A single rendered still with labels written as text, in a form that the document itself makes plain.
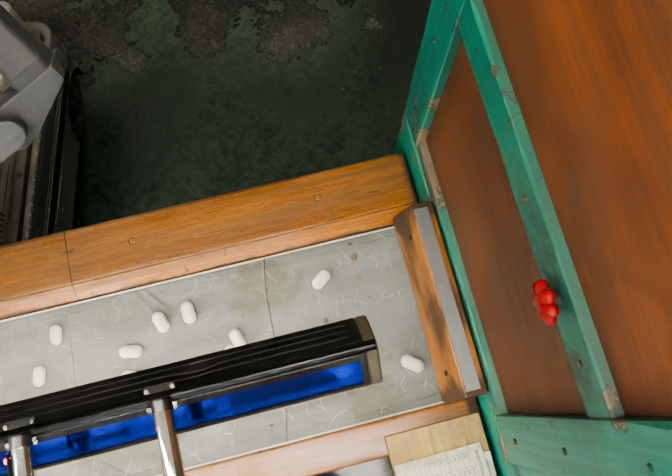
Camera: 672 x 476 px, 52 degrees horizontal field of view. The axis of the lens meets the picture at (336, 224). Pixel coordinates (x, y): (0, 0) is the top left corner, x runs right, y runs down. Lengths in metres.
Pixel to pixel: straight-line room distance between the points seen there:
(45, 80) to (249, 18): 1.33
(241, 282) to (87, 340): 0.26
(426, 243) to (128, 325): 0.50
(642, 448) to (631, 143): 0.24
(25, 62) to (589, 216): 0.68
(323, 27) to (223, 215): 1.13
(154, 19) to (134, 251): 1.20
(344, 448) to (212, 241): 0.39
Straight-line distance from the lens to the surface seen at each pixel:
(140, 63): 2.19
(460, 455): 1.11
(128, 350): 1.16
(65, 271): 1.20
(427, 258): 1.04
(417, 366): 1.12
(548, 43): 0.60
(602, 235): 0.58
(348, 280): 1.15
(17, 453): 0.81
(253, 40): 2.17
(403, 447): 1.10
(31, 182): 1.75
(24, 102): 0.96
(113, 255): 1.18
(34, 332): 1.23
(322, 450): 1.10
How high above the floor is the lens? 1.87
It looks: 75 degrees down
